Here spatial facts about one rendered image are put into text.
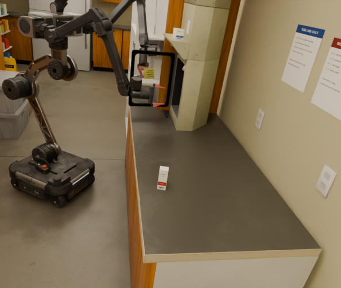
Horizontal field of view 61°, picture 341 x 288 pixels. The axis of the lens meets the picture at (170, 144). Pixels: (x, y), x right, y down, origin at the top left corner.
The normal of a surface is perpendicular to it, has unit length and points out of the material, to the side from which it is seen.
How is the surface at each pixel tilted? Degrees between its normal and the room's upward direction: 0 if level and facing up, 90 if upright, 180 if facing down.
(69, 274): 0
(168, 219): 0
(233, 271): 90
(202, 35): 90
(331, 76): 90
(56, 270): 0
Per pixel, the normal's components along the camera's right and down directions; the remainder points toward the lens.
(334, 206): -0.98, -0.04
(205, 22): 0.15, 0.47
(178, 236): 0.13, -0.88
